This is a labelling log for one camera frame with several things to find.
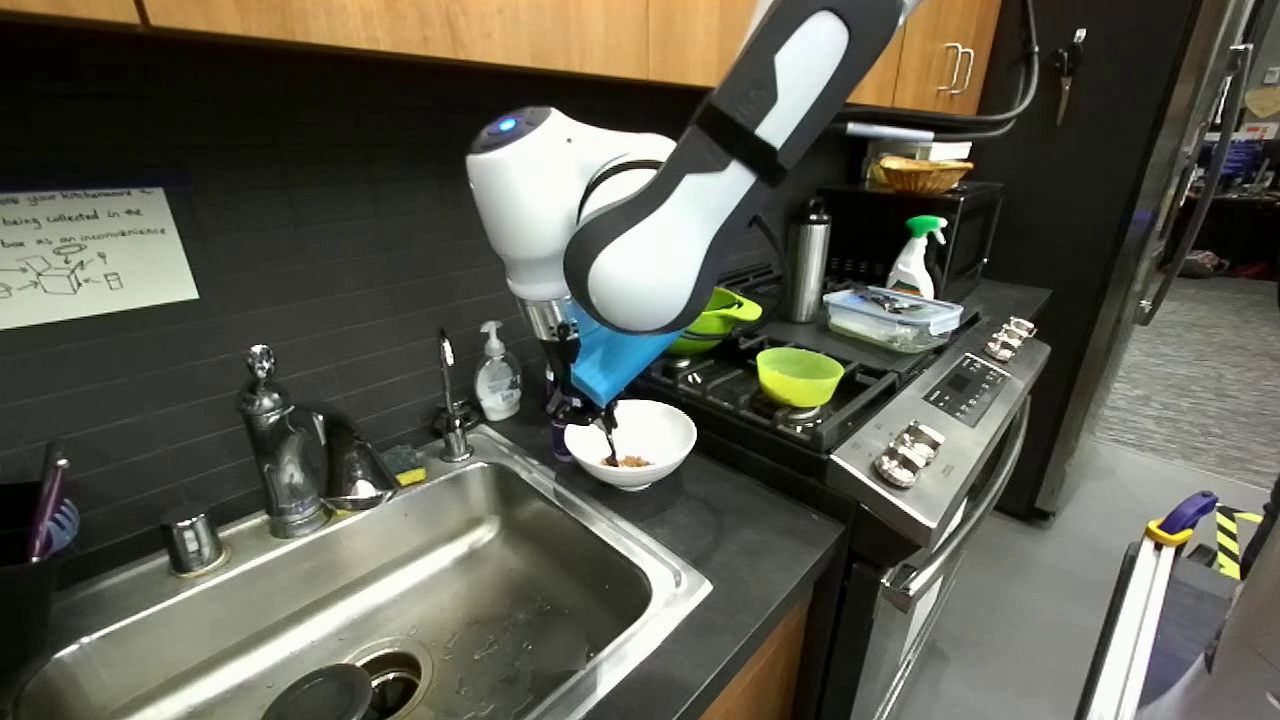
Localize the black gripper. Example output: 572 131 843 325
534 327 629 431

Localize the white bowl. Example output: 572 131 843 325
559 395 702 499

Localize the small yellow-green bowl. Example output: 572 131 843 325
752 342 848 413

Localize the pump soap bottle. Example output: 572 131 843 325
472 315 528 428

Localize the sink side sprayer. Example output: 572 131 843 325
428 327 474 465

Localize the yellow sponge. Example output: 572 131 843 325
375 445 433 491

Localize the dark metal sink fixture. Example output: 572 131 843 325
323 413 390 516

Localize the steel thermos bottle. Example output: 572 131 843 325
781 195 837 327

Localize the stainless steel sink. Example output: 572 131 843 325
0 425 715 720

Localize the chrome faucet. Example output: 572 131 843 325
237 339 333 544

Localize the wooden base cabinet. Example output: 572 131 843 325
697 590 820 720

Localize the stainless steel gas stove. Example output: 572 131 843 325
634 275 1056 720

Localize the white spray bottle green trigger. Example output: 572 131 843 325
882 206 956 304

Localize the wooden cabinet door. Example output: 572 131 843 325
135 0 652 79
892 0 1008 119
843 0 900 111
0 0 148 31
644 0 776 95

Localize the woven basket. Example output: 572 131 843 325
867 146 981 200

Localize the chrome sink hole cap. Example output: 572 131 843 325
165 508 227 575

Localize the thin red utensil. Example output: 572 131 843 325
25 446 77 566

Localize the black refrigerator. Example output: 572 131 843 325
977 0 1263 524

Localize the black utensil cup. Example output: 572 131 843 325
0 474 73 677

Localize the yellow black striped bar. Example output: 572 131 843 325
1206 504 1280 586

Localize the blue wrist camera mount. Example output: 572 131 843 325
559 296 689 413

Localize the metal cabinet handle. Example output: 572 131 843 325
937 35 981 101

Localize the handwritten white wall sign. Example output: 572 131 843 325
0 183 202 334

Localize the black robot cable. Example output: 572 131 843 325
929 0 1056 136

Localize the white frame blue handle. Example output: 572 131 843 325
1070 487 1223 720

